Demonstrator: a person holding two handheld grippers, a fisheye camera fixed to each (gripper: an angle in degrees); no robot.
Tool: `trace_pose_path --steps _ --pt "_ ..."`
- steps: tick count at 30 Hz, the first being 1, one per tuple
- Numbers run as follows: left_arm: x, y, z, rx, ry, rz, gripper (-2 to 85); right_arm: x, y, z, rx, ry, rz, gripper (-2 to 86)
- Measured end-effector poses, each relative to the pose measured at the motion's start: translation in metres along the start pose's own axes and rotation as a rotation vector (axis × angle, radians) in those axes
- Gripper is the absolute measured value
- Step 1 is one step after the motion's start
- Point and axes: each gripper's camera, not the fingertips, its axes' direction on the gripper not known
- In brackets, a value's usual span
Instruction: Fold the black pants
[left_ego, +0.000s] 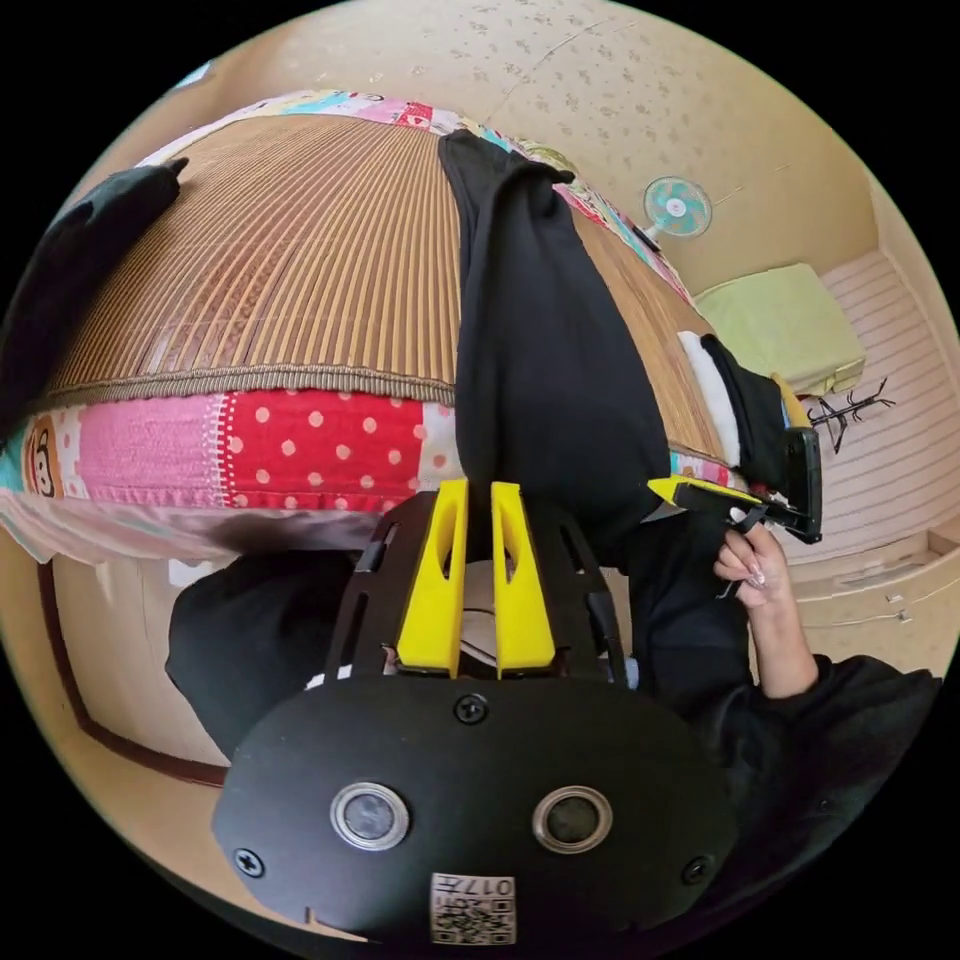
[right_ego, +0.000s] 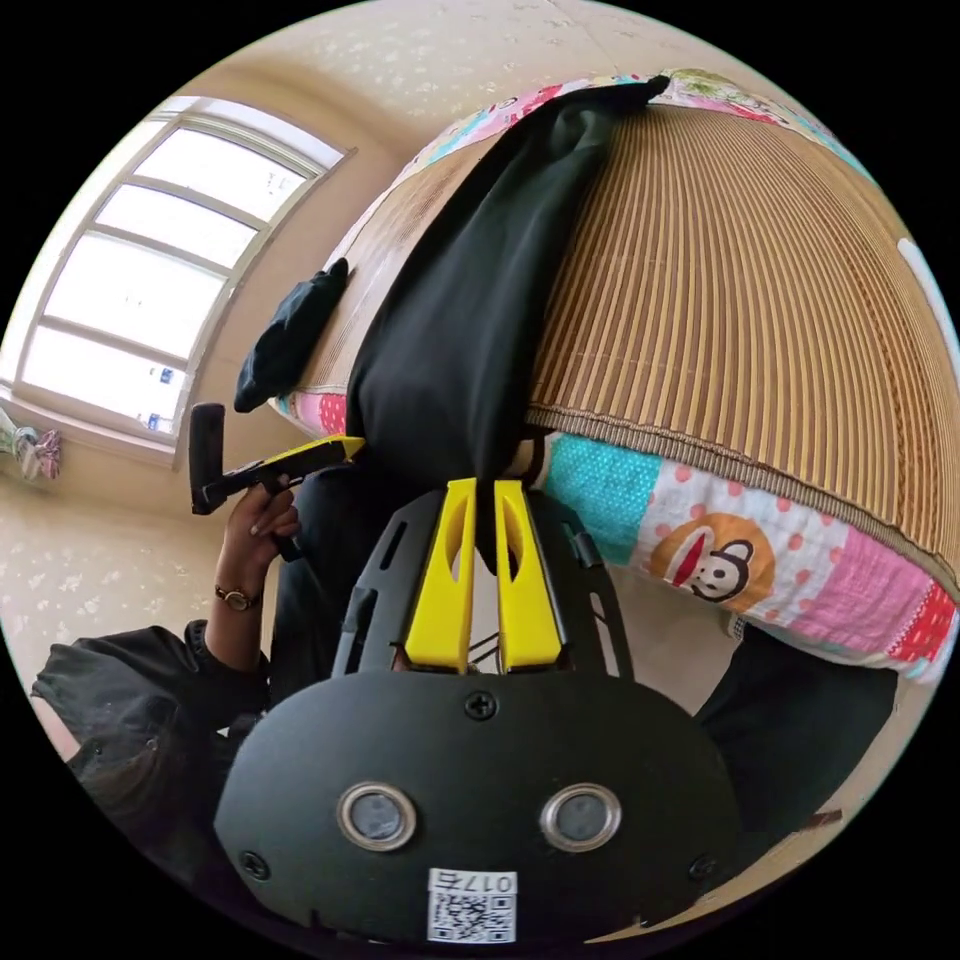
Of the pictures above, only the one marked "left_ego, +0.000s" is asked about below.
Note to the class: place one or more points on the turquoise fan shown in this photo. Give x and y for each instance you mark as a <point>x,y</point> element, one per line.
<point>676,206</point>

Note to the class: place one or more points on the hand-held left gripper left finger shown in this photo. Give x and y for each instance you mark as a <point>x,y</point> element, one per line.
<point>435,600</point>

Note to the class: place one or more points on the green folded mattress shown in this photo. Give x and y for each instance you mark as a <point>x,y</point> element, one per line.
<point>780,330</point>

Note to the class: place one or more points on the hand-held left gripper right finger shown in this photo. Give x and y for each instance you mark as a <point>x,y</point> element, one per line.
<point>525,615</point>

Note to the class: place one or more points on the black pants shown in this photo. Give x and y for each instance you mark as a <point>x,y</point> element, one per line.
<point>540,337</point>

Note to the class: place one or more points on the bed with woven mat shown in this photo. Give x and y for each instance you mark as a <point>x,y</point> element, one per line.
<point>285,270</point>

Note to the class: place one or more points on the person's right forearm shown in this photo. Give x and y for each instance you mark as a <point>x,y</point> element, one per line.
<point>784,660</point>

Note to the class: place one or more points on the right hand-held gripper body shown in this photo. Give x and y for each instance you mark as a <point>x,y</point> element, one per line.
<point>804,480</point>

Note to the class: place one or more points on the person's right hand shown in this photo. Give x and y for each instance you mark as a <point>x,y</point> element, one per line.
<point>757,577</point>

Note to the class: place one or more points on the black coat stand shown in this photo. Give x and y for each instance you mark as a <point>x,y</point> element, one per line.
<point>844,412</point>

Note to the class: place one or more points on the person's body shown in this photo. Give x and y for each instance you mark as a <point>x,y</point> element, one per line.
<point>247,645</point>

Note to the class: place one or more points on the pile of clothes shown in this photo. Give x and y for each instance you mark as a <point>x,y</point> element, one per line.
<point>75,277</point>

